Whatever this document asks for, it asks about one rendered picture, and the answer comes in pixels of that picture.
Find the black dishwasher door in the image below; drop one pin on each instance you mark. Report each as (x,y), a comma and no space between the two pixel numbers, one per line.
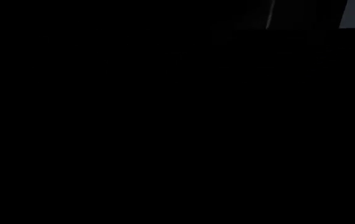
(164,121)

